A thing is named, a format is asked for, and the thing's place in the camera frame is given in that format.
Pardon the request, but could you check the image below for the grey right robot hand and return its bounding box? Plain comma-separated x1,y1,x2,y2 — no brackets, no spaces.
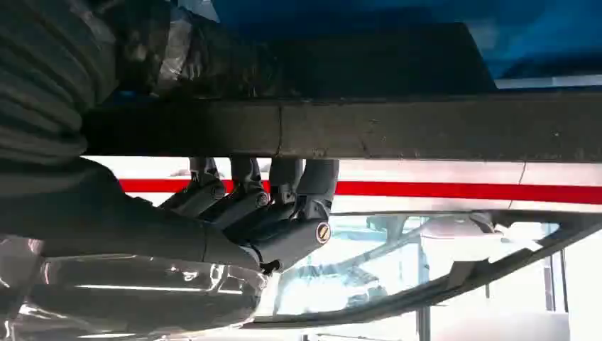
0,156,341,276

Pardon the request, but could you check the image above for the ribbed grey right arm sleeve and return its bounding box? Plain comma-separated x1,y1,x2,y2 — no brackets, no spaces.
0,0,119,163

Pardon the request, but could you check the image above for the crinkled silver plastic parcel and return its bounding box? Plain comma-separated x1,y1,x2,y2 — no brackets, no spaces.
112,0,222,97

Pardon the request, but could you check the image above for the white barrier with red stripe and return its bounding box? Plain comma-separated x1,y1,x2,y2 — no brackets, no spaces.
84,156,602,217

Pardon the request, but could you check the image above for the dark metal frame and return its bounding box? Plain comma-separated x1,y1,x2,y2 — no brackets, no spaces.
243,210,602,341

